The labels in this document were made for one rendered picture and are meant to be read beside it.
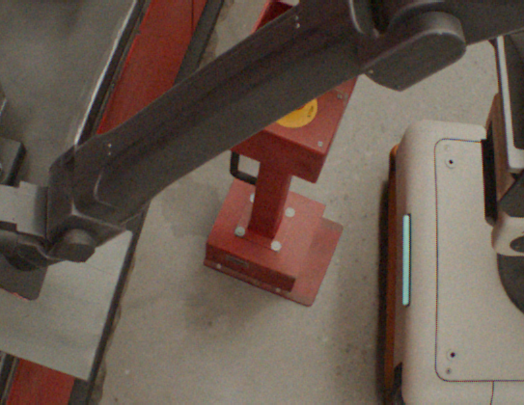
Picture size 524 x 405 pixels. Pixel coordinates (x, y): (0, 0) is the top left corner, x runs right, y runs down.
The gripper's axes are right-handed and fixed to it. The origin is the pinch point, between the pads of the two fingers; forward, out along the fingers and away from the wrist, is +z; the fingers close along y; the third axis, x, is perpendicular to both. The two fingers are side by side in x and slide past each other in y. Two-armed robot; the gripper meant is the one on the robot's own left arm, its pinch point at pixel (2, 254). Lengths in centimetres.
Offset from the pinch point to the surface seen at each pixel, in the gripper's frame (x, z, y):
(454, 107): 103, 58, -90
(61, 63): 1.5, 15.3, -31.3
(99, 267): 10.6, -4.1, -2.6
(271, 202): 57, 48, -41
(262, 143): 33.8, 12.9, -33.5
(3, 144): -2.1, 13.9, -16.5
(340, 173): 83, 70, -64
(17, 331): 4.5, -0.6, 7.6
